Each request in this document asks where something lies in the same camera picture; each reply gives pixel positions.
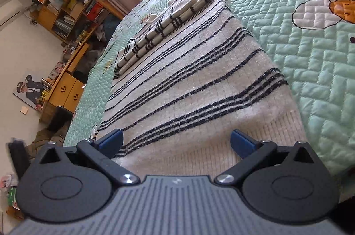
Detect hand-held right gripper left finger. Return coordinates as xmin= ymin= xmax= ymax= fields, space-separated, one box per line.
xmin=35 ymin=129 xmax=140 ymax=187

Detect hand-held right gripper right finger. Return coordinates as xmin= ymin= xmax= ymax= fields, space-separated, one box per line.
xmin=215 ymin=130 xmax=322 ymax=187

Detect white black-striped sweater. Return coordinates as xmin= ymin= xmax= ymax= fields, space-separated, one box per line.
xmin=93 ymin=0 xmax=309 ymax=178

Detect brown quilted jacket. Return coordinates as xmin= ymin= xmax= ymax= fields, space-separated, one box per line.
xmin=26 ymin=121 xmax=70 ymax=153

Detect wooden desk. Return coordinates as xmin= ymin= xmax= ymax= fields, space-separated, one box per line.
xmin=39 ymin=42 xmax=93 ymax=125

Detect green quilted bee bedspread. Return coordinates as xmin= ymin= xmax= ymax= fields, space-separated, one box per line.
xmin=64 ymin=0 xmax=355 ymax=191

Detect wooden bookshelf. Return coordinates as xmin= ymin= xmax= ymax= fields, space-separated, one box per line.
xmin=33 ymin=0 xmax=126 ymax=43

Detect white air conditioner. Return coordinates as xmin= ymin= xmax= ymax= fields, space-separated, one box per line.
xmin=0 ymin=0 xmax=23 ymax=28

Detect wall poster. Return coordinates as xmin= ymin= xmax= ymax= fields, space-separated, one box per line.
xmin=12 ymin=74 xmax=52 ymax=111

